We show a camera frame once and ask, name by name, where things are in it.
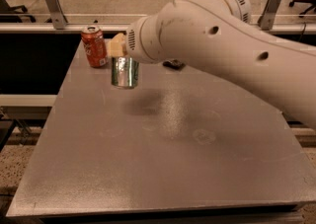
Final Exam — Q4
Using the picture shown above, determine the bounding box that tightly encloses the green soda can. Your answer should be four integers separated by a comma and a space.
112, 57, 139, 89

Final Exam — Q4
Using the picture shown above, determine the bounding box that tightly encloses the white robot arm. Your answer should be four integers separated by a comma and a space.
107, 0, 316, 129

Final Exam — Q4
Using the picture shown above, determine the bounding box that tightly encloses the black snack bar wrapper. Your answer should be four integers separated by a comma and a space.
163, 59, 185, 70

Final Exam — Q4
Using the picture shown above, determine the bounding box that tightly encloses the orange soda can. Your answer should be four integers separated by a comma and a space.
81, 25, 108, 68

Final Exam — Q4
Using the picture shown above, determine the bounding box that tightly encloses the black office chair left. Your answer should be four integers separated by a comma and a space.
0, 0, 37, 23

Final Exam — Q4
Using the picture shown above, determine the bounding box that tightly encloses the left metal rail bracket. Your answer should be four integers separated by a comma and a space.
45, 0, 67, 30

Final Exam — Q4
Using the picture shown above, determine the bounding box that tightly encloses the right metal rail bracket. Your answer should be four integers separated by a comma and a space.
258, 0, 281, 31

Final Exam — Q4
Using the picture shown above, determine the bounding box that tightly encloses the metal rail bracket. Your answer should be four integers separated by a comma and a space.
258, 0, 281, 31
45, 0, 67, 30

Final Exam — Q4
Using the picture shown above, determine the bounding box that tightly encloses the black office chair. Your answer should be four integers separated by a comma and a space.
0, 0, 37, 23
288, 0, 316, 19

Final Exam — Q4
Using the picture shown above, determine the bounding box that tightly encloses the black office chair right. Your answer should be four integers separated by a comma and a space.
288, 0, 316, 19

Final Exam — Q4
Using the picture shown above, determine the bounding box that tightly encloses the black hanging cable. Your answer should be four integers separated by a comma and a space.
297, 22, 308, 36

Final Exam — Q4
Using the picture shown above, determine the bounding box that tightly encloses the grey horizontal rail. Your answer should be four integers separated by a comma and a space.
0, 23, 316, 35

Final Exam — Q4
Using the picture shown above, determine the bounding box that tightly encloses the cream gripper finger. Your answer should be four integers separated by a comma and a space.
107, 33, 127, 57

